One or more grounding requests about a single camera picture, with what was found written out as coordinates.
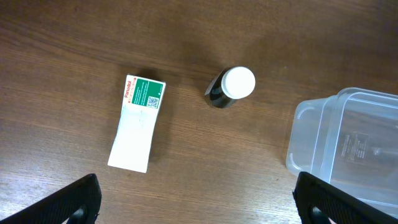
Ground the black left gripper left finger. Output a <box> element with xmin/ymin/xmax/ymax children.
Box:
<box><xmin>1</xmin><ymin>174</ymin><xmax>102</xmax><ymax>224</ymax></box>

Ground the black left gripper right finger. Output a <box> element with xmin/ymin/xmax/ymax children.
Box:
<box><xmin>293</xmin><ymin>172</ymin><xmax>397</xmax><ymax>224</ymax></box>

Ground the clear plastic container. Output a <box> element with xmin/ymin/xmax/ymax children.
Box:
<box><xmin>285</xmin><ymin>88</ymin><xmax>397</xmax><ymax>217</ymax></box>

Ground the white green medicine box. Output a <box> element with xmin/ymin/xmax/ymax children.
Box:
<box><xmin>108</xmin><ymin>74</ymin><xmax>166</xmax><ymax>173</ymax></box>

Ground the dark bottle white cap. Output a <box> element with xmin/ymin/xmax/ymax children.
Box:
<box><xmin>205</xmin><ymin>66</ymin><xmax>256</xmax><ymax>109</ymax></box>

